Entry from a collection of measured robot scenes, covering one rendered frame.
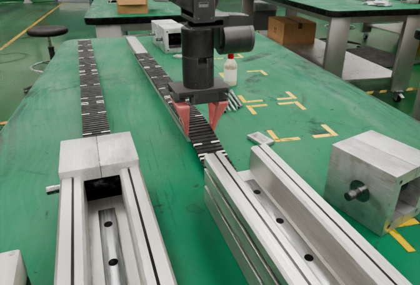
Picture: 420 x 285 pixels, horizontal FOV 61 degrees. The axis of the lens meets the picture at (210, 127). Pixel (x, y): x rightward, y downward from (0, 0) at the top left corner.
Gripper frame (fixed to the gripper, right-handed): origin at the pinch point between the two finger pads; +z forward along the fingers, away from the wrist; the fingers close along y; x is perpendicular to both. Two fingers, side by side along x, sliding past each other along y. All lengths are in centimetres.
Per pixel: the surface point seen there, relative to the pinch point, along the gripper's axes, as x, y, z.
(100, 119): 10.6, -17.9, -0.3
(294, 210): -30.8, 2.0, -2.9
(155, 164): -4.7, -9.9, 3.2
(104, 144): -12.7, -18.2, -6.3
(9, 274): -29.9, -28.8, -2.9
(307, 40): 289, 223, 57
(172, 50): 74, 13, 2
